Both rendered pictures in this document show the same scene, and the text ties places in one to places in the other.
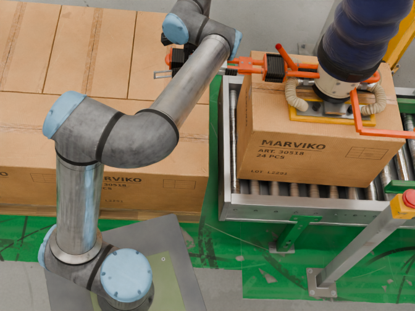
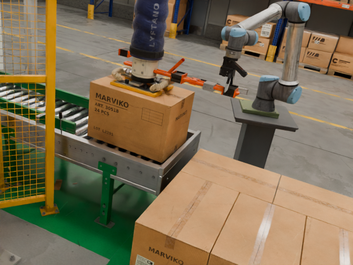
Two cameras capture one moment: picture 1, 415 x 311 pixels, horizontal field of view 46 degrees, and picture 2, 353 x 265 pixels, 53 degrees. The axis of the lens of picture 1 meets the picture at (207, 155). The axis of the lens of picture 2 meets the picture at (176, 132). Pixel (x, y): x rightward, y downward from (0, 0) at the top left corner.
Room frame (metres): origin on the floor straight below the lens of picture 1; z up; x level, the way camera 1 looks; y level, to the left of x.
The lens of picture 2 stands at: (3.20, 0.93, 1.70)
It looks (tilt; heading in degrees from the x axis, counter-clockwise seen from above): 24 degrees down; 208
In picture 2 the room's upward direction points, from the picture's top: 10 degrees clockwise
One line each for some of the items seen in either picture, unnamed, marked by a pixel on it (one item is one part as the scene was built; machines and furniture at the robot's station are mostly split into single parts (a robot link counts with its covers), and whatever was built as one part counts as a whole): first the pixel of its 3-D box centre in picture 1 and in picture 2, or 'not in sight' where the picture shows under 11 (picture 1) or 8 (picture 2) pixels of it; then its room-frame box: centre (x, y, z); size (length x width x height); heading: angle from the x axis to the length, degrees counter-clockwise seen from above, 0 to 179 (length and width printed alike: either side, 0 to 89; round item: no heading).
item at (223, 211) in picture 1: (222, 147); (179, 163); (1.24, -0.06, 0.48); 0.70 x 0.03 x 0.15; 9
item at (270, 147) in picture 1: (310, 122); (141, 113); (1.29, -0.42, 0.75); 0.60 x 0.40 x 0.40; 98
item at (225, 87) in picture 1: (225, 136); (182, 150); (1.24, -0.07, 0.58); 0.70 x 0.03 x 0.06; 9
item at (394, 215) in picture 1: (356, 250); not in sight; (0.84, -0.71, 0.50); 0.07 x 0.07 x 1.00; 9
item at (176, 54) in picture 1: (181, 59); (229, 91); (1.20, 0.17, 1.08); 0.08 x 0.07 x 0.05; 99
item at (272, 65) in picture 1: (274, 68); (178, 77); (1.25, -0.18, 1.08); 0.10 x 0.08 x 0.06; 9
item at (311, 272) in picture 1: (322, 281); not in sight; (0.84, -0.71, 0.01); 0.15 x 0.15 x 0.03; 9
